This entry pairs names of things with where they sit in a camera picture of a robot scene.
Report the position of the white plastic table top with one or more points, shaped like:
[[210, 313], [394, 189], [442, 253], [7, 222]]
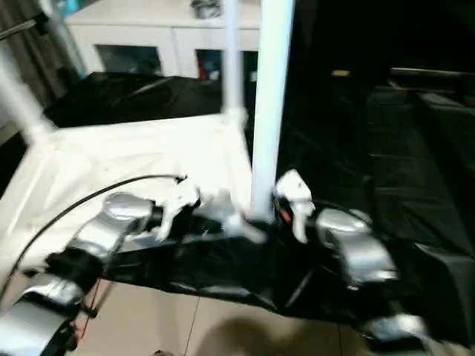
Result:
[[111, 155]]

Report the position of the white plastic table leg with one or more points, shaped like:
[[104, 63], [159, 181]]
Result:
[[271, 92], [22, 100], [234, 74]]

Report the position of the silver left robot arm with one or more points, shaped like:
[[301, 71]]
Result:
[[104, 222]]

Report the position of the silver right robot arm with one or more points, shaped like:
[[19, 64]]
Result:
[[356, 248]]

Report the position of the black plastic mat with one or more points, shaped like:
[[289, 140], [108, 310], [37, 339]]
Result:
[[371, 167]]

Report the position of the small tan label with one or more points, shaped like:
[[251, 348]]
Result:
[[341, 73]]

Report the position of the white sideboard cabinet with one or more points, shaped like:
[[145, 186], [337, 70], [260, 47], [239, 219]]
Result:
[[148, 33]]

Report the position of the black draped furniture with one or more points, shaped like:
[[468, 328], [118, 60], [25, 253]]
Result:
[[389, 33]]

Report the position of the black parts in clear bag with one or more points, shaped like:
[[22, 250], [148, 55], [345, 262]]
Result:
[[204, 7]]

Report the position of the blue white plastic package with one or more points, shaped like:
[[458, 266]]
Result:
[[65, 37]]

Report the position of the grey curtain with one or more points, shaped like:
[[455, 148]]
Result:
[[33, 63]]

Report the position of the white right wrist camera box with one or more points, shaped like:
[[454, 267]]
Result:
[[297, 189]]

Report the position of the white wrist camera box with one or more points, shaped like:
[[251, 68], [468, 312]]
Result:
[[178, 200], [297, 189]]

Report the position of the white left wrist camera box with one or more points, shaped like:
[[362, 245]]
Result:
[[178, 200]]

